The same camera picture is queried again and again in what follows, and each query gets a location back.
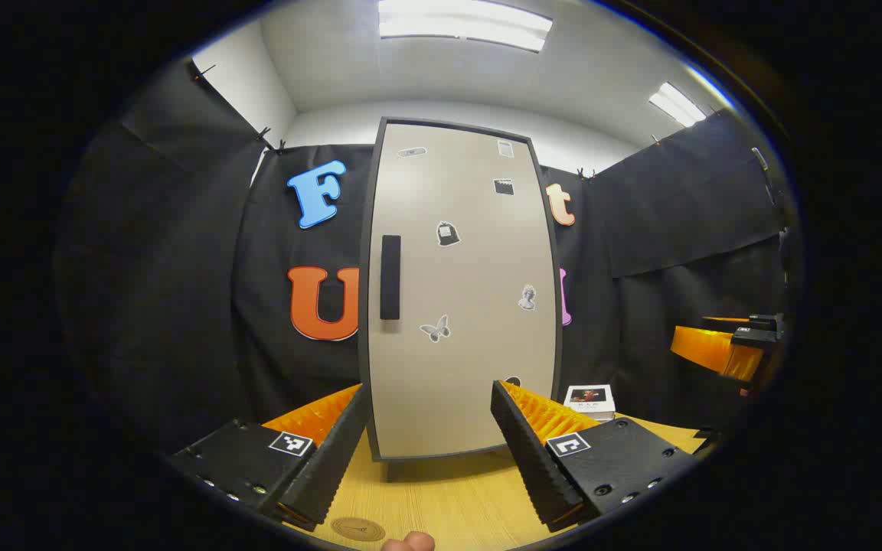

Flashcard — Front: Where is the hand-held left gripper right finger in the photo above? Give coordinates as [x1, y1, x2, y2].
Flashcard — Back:
[491, 380, 698, 534]

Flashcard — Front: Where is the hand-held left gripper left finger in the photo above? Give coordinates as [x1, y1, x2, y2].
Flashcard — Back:
[168, 383, 371, 533]

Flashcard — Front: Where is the round brown coaster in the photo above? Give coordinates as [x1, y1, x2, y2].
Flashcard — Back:
[331, 517, 387, 543]

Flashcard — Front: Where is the dark grey cabinet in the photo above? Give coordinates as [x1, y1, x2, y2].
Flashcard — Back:
[357, 116, 564, 483]

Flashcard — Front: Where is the black door handle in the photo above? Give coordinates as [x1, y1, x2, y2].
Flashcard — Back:
[380, 235, 402, 321]

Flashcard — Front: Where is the beige cabinet door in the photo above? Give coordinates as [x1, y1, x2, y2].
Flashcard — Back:
[364, 119, 562, 460]

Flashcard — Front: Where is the white book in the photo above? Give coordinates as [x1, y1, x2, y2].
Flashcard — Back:
[563, 384, 616, 422]

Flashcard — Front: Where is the small ceiling light panel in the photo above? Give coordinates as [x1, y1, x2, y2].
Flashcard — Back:
[648, 82, 708, 128]

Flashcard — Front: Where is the black backdrop cloth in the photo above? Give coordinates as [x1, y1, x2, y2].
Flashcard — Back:
[54, 61, 794, 452]

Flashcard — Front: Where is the large ceiling light panel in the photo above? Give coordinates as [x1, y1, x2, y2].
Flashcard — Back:
[377, 0, 554, 53]

